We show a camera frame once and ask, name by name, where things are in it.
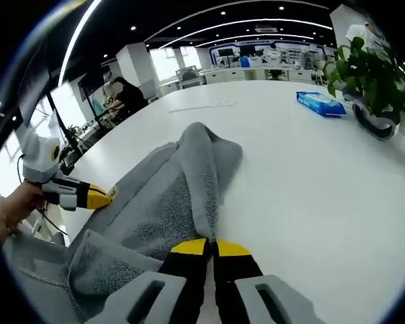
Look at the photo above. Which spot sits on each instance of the grey towel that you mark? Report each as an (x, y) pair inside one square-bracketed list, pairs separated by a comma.
[(175, 195)]

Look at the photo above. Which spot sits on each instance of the person's left hand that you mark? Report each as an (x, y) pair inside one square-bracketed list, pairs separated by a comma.
[(17, 206)]

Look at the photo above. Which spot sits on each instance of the grey office chair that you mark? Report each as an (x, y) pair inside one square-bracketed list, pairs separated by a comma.
[(190, 78)]

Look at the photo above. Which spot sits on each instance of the blue wet wipes packet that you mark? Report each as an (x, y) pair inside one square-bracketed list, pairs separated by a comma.
[(320, 104)]

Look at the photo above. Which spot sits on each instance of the green potted plant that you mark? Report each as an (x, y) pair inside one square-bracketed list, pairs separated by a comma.
[(368, 74)]

